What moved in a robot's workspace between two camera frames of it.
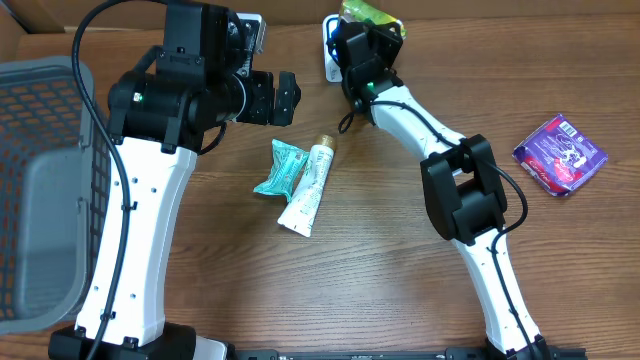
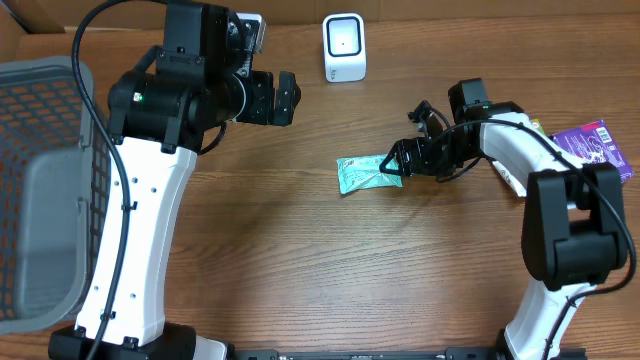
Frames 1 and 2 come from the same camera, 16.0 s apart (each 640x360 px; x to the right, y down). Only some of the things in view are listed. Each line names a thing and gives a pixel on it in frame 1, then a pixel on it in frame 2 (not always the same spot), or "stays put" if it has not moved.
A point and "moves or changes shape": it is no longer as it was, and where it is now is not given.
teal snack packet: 287,164 -> 359,173
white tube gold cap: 301,212 moves or changes shape
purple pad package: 559,155 moves or changes shape
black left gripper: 265,110 stays put
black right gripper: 384,42 -> 419,147
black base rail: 553,353 stays put
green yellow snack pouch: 368,12 -> 536,122
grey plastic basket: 56,158 stays put
